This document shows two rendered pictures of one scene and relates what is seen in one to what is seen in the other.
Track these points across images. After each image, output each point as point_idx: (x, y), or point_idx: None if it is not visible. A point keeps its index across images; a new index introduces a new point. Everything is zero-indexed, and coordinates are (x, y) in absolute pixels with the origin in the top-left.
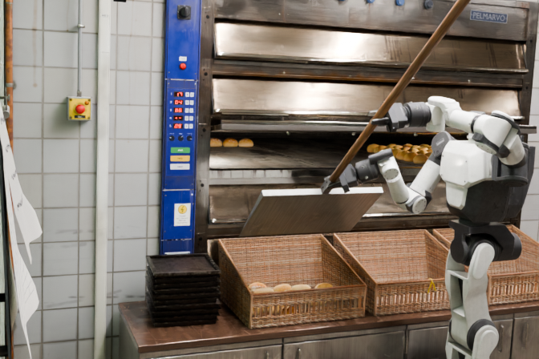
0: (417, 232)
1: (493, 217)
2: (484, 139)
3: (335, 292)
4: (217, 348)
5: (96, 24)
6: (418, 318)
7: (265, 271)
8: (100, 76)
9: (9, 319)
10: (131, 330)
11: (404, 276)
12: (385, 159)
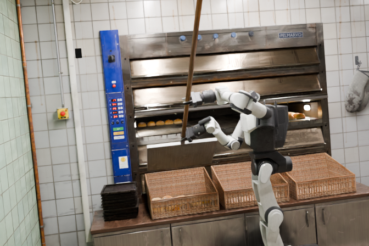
0: None
1: (268, 147)
2: (234, 105)
3: (200, 197)
4: (133, 230)
5: (68, 71)
6: (250, 209)
7: (172, 189)
8: (73, 96)
9: None
10: (92, 223)
11: None
12: (207, 122)
